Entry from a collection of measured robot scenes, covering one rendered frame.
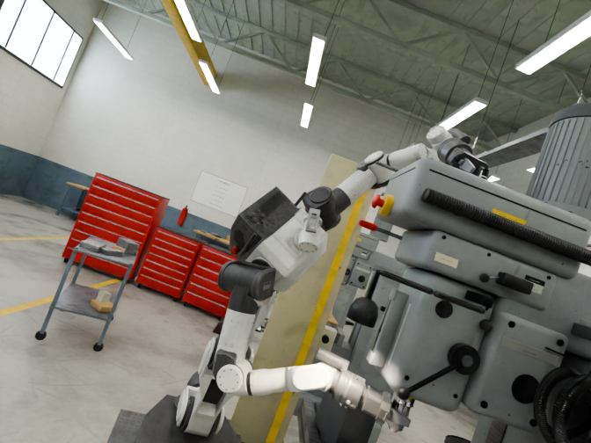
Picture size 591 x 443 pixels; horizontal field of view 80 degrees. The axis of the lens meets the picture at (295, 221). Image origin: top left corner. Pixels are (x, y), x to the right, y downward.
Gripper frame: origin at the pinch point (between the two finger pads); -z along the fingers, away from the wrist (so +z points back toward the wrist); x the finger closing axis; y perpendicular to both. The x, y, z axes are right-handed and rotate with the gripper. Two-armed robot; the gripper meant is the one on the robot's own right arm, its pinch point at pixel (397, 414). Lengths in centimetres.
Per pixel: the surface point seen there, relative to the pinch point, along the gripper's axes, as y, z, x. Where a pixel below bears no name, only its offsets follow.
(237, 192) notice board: -93, 468, 796
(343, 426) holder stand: 20.9, 11.1, 25.8
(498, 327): -32.3, -13.1, -7.7
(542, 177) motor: -76, -14, 4
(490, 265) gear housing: -45.7, -6.1, -10.4
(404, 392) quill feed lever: -10.0, 2.8, -15.3
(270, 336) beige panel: 42, 78, 156
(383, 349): -15.3, 9.7, -5.1
